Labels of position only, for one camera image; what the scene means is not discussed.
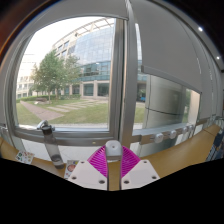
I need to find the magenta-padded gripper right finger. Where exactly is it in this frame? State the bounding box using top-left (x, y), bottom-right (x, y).
top-left (120, 145), bottom-right (161, 191)

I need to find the grey window frame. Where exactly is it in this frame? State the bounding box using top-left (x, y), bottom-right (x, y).
top-left (0, 0), bottom-right (143, 153)

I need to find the green tree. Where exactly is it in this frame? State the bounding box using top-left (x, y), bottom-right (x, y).
top-left (29, 49), bottom-right (83, 102)

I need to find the white rail with round knobs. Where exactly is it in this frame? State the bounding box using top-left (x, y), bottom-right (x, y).
top-left (132, 122), bottom-right (202, 146)

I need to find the dark chair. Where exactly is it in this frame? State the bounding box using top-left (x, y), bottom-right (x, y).
top-left (206, 128), bottom-right (224, 163)

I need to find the small white charger block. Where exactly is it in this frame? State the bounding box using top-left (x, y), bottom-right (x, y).
top-left (104, 139), bottom-right (124, 163)

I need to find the glass office building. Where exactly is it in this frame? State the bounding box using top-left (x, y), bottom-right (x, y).
top-left (16, 18), bottom-right (116, 100)

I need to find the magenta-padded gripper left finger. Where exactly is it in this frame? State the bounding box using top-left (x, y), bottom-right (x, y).
top-left (67, 145), bottom-right (109, 192)

